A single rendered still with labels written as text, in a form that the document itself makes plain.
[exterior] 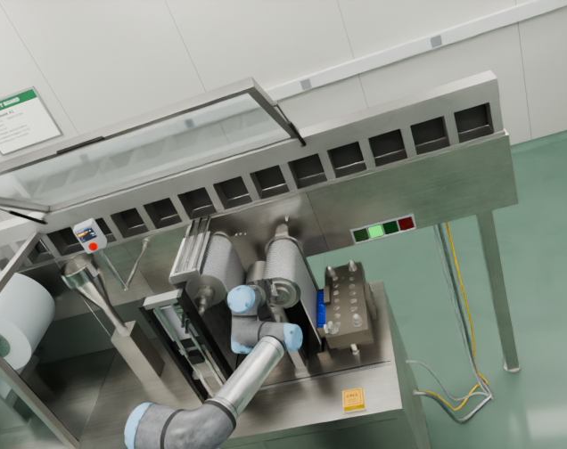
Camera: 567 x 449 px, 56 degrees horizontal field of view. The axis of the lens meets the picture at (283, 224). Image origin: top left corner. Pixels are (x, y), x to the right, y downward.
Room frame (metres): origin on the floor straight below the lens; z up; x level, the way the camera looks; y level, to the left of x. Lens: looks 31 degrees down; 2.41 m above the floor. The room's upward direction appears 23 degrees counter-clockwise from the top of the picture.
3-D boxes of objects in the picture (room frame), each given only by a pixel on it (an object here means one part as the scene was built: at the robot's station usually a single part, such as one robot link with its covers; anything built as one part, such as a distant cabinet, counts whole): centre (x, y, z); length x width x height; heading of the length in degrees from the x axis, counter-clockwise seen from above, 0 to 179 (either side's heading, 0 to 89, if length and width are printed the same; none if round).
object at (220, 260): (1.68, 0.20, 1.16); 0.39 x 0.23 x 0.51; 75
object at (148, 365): (1.82, 0.77, 1.19); 0.14 x 0.14 x 0.57
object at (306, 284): (1.63, 0.02, 1.14); 0.23 x 0.01 x 0.18; 165
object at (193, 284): (1.72, 0.31, 1.34); 0.25 x 0.14 x 0.14; 165
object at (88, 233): (1.70, 0.63, 1.66); 0.07 x 0.07 x 0.10; 1
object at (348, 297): (1.63, -0.11, 1.00); 0.40 x 0.16 x 0.06; 165
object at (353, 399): (1.26, 0.02, 0.91); 0.07 x 0.07 x 0.02; 75
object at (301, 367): (1.50, 0.15, 1.05); 0.06 x 0.05 x 0.31; 165
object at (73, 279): (1.82, 0.77, 1.50); 0.14 x 0.14 x 0.06
